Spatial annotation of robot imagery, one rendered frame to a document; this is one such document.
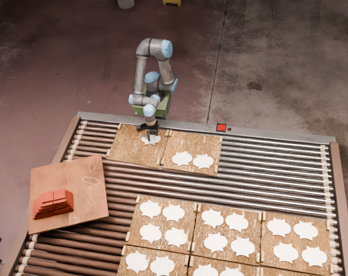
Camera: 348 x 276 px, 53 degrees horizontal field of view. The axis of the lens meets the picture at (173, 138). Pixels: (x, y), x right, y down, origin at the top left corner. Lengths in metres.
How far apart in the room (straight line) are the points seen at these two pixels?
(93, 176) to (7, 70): 3.16
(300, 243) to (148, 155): 1.19
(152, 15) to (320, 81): 2.71
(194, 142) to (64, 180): 0.98
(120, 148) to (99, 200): 0.51
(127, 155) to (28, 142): 1.88
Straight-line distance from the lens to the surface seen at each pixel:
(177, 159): 2.57
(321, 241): 2.41
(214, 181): 2.50
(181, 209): 2.36
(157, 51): 2.47
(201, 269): 2.21
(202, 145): 2.65
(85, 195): 2.41
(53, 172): 2.59
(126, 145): 2.71
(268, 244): 2.32
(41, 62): 5.29
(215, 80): 4.52
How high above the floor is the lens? 3.06
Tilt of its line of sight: 52 degrees down
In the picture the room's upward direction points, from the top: 5 degrees counter-clockwise
